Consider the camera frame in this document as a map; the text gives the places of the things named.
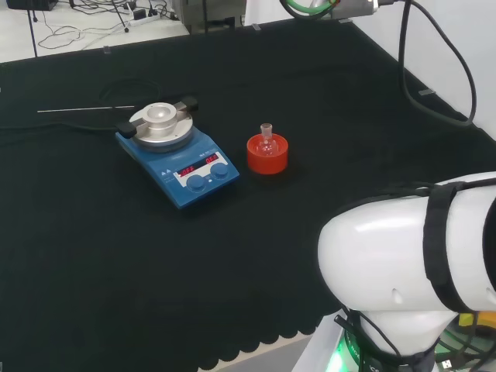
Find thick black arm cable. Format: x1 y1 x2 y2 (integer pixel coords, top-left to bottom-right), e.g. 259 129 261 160
398 0 477 127

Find thick black heater power cable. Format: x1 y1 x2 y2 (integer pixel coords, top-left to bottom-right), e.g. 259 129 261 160
0 120 122 135

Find red round flask stand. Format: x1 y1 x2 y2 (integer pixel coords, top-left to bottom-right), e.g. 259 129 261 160
246 133 290 174

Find thin black probe cable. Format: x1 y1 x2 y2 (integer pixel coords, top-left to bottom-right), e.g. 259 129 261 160
98 76 164 109

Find black bench cloth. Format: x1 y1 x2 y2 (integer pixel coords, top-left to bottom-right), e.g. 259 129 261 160
0 17 496 372

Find thin steel probe rod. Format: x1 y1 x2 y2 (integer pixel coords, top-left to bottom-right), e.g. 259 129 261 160
37 104 136 114

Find black stand pole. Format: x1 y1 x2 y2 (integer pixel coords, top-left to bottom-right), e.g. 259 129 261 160
27 7 40 58

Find pale grey base plate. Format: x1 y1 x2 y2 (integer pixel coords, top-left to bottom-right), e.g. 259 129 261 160
293 316 350 372

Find white power strip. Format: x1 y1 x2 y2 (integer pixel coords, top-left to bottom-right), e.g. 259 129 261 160
129 9 162 26

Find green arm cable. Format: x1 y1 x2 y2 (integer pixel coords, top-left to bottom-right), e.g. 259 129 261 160
281 0 336 19

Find yellow stop button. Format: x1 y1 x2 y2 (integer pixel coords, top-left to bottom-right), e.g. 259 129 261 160
459 311 496 334

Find heater with blue base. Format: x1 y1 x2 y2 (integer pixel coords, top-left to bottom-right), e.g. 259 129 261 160
115 95 241 212

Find grey cabinet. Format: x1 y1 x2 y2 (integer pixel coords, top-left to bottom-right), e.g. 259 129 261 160
172 0 247 34

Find clear glass round-bottom flask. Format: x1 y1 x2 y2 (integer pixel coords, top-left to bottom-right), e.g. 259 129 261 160
258 122 278 157

